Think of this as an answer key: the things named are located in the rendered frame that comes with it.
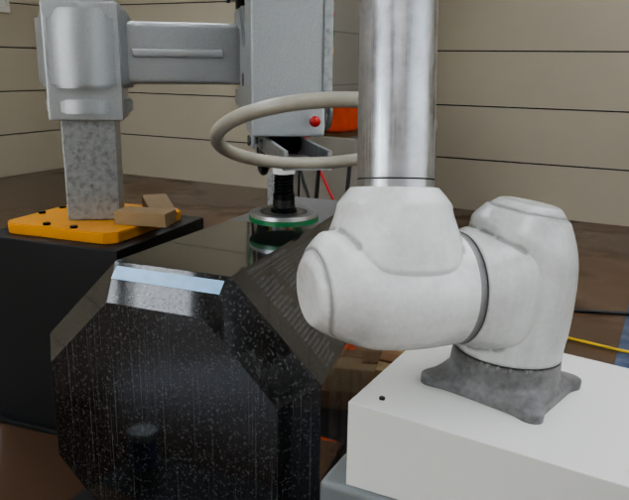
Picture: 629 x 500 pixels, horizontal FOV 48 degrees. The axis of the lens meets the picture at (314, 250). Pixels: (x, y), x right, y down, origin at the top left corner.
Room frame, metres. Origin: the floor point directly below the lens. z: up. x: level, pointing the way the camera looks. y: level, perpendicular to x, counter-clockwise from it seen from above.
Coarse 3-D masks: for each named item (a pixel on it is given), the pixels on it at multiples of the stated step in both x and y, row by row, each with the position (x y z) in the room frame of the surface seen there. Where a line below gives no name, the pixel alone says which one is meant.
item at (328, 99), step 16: (288, 96) 1.34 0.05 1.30; (304, 96) 1.33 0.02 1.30; (320, 96) 1.32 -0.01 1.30; (336, 96) 1.32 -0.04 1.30; (352, 96) 1.33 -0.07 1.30; (240, 112) 1.37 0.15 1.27; (256, 112) 1.35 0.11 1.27; (272, 112) 1.34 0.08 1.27; (224, 128) 1.42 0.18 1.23; (224, 144) 1.55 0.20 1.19; (240, 160) 1.64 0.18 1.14; (256, 160) 1.68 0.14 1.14; (272, 160) 1.71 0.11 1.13; (288, 160) 1.73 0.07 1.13; (304, 160) 1.74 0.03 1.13; (320, 160) 1.75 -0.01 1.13; (336, 160) 1.75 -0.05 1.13; (352, 160) 1.74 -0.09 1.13
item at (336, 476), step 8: (344, 456) 0.93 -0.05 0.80; (336, 464) 0.91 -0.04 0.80; (344, 464) 0.91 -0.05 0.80; (328, 472) 0.89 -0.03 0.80; (336, 472) 0.89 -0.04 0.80; (344, 472) 0.89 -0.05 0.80; (328, 480) 0.87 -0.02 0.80; (336, 480) 0.87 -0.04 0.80; (344, 480) 0.87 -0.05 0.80; (320, 488) 0.87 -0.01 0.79; (328, 488) 0.86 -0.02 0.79; (336, 488) 0.86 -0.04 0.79; (344, 488) 0.85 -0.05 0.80; (352, 488) 0.85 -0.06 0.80; (360, 488) 0.85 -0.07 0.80; (320, 496) 0.87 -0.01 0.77; (328, 496) 0.86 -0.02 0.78; (336, 496) 0.86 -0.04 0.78; (344, 496) 0.85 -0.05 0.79; (352, 496) 0.85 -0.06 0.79; (360, 496) 0.84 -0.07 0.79; (368, 496) 0.84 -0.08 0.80; (376, 496) 0.84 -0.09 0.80; (384, 496) 0.83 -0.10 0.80
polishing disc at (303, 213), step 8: (256, 208) 2.23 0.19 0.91; (264, 208) 2.23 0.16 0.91; (304, 208) 2.24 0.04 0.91; (312, 208) 2.24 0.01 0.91; (256, 216) 2.13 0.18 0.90; (264, 216) 2.11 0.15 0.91; (272, 216) 2.11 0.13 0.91; (280, 216) 2.11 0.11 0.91; (288, 216) 2.11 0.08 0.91; (296, 216) 2.12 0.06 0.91; (304, 216) 2.12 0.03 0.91; (312, 216) 2.14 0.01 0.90
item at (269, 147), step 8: (248, 136) 2.37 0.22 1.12; (248, 144) 2.37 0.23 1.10; (264, 144) 2.18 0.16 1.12; (272, 144) 1.97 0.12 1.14; (304, 144) 2.12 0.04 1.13; (312, 144) 1.98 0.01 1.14; (264, 152) 2.18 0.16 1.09; (272, 152) 1.97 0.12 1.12; (280, 152) 1.80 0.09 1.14; (304, 152) 2.12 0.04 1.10; (312, 152) 1.98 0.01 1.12; (320, 152) 1.84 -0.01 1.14; (328, 152) 1.76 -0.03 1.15
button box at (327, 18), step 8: (328, 0) 2.11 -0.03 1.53; (328, 8) 2.11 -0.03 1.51; (328, 16) 2.11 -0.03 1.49; (328, 24) 2.11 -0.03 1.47; (328, 32) 2.11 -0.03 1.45; (328, 40) 2.11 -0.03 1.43; (328, 48) 2.11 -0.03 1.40; (328, 56) 2.11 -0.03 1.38; (328, 64) 2.11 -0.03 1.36; (328, 72) 2.11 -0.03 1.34; (328, 80) 2.11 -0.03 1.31; (328, 88) 2.11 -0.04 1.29
